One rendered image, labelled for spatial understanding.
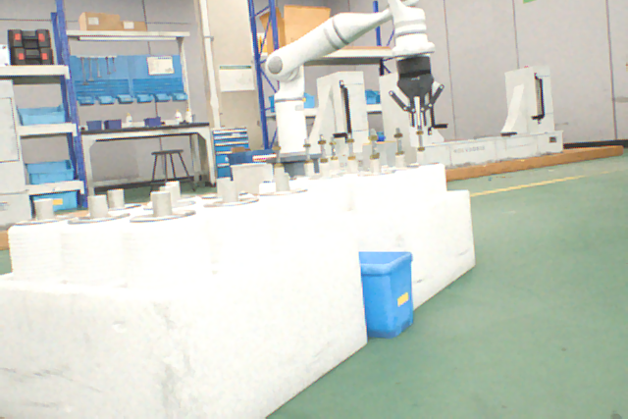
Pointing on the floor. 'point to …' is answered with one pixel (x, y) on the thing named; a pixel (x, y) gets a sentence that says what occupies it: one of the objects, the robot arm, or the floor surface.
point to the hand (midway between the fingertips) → (418, 121)
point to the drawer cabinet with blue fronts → (220, 144)
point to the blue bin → (387, 291)
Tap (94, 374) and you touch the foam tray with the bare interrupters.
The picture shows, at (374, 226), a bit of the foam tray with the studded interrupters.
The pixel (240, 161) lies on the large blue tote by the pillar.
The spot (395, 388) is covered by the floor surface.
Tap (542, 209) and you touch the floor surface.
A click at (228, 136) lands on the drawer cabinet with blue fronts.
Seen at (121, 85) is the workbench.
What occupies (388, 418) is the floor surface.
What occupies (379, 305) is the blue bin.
